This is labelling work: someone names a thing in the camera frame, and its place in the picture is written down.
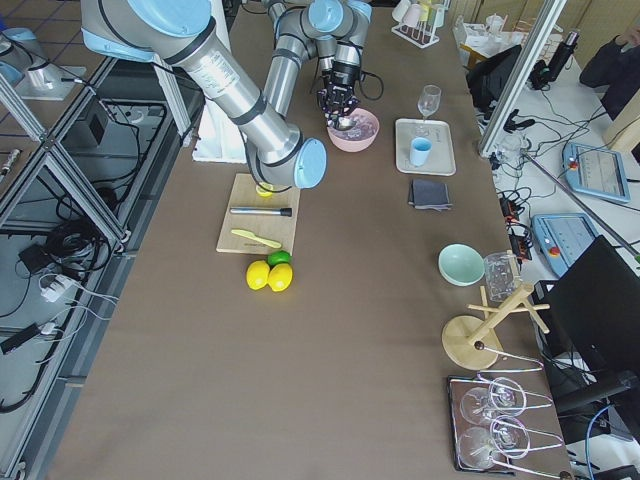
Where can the clear glass jar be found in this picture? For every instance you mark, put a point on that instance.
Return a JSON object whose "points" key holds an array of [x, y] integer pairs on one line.
{"points": [[502, 275]]}

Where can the clear ice cubes pile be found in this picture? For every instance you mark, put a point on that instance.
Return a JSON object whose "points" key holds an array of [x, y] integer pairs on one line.
{"points": [[365, 128]]}

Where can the lower lying wine glass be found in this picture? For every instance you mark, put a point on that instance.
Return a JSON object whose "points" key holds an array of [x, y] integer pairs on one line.
{"points": [[482, 448]]}

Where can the halved lemon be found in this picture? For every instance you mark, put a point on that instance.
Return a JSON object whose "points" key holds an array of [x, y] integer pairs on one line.
{"points": [[263, 190]]}

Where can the wooden cup tree stand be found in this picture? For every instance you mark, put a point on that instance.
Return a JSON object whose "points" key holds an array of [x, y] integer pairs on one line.
{"points": [[471, 342]]}

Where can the pink bowl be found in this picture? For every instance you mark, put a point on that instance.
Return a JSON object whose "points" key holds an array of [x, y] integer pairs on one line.
{"points": [[338, 138]]}

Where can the lower blue teach pendant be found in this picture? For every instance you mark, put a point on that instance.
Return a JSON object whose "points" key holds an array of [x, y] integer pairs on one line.
{"points": [[563, 238]]}

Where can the upper blue teach pendant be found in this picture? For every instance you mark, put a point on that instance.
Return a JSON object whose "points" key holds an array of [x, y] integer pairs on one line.
{"points": [[595, 171]]}

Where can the clear wine glass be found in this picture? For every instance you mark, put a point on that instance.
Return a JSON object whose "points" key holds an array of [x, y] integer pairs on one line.
{"points": [[429, 101]]}

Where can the right yellow lemon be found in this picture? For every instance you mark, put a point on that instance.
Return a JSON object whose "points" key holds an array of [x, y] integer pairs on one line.
{"points": [[280, 277]]}

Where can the light blue cup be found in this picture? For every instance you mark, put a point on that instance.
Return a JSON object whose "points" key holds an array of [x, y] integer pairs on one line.
{"points": [[420, 149]]}

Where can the green lime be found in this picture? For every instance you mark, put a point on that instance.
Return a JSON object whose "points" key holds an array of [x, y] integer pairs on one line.
{"points": [[278, 257]]}

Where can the upper lying wine glass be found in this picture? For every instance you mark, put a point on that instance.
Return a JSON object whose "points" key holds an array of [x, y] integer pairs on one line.
{"points": [[502, 396]]}

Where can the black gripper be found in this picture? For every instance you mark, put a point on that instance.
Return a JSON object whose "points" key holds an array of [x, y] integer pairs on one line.
{"points": [[345, 73]]}

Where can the yellow lemon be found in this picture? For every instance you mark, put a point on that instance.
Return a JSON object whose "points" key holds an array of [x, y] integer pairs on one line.
{"points": [[257, 274], [280, 277]]}

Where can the black monitor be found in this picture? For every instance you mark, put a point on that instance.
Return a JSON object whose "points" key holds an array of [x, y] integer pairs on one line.
{"points": [[596, 303]]}

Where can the beige serving tray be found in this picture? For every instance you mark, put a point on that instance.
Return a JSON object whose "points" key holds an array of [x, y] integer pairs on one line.
{"points": [[441, 161]]}

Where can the yellow-green plastic knife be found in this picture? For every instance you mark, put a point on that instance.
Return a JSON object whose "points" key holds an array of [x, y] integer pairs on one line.
{"points": [[246, 234]]}

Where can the person in dark clothes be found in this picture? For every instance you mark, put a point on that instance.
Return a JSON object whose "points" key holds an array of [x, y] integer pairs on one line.
{"points": [[616, 67]]}

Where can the wooden cutting board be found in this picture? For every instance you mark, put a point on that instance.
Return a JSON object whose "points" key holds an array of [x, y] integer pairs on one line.
{"points": [[277, 228]]}

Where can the white wire cup rack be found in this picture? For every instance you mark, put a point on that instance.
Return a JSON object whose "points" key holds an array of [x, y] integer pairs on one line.
{"points": [[418, 21]]}

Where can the aluminium frame post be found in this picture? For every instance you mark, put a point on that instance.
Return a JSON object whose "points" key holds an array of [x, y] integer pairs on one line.
{"points": [[546, 19]]}

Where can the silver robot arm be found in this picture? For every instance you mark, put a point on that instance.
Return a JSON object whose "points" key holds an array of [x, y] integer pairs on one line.
{"points": [[184, 35]]}

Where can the grey folded cloth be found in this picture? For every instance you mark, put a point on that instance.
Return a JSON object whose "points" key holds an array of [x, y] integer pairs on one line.
{"points": [[429, 195]]}

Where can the left yellow lemon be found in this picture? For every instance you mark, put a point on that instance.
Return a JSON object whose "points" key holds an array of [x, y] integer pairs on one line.
{"points": [[257, 274]]}

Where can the lying wine glass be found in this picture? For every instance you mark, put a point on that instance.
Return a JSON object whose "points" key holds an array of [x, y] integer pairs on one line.
{"points": [[502, 396], [482, 448]]}

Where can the blue teach pendant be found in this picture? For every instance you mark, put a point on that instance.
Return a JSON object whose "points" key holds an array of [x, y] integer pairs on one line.
{"points": [[563, 238], [595, 171]]}

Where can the black framed glass tray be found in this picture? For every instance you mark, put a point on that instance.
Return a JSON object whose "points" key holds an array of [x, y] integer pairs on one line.
{"points": [[456, 388]]}

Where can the mint green bowl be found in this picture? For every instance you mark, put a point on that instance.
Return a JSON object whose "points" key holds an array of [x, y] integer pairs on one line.
{"points": [[461, 265]]}

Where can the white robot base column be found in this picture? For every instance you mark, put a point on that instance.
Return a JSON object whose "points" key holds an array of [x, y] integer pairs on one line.
{"points": [[220, 135]]}

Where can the silver metal ice scoop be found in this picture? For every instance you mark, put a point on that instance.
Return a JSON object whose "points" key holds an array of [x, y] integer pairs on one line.
{"points": [[341, 122]]}

